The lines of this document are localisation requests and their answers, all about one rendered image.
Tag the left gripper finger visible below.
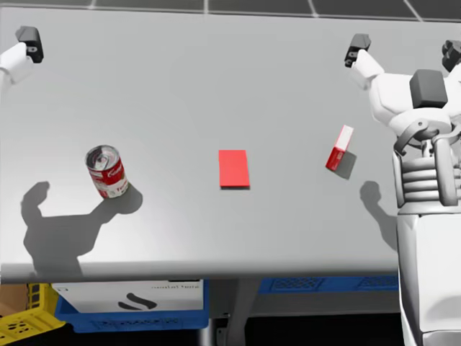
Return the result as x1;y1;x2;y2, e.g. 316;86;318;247
0;25;45;87

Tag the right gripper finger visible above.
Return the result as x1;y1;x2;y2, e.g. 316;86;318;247
441;38;461;87
344;32;384;92

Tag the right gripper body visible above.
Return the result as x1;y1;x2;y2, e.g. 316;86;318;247
366;68;461;138

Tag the red and white carton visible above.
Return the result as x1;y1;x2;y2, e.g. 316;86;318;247
325;124;355;172

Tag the red and white can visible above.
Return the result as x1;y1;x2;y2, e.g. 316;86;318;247
84;144;130;200

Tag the pink pad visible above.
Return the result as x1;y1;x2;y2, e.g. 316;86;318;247
218;149;251;189

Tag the brown box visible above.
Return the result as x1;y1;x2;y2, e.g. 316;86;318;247
0;283;30;319

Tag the white box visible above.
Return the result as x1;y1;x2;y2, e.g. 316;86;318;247
51;280;205;314

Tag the yellow box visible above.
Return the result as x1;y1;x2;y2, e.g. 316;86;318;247
0;283;68;342

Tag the blue box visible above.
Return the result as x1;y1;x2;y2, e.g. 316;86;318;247
53;279;210;334

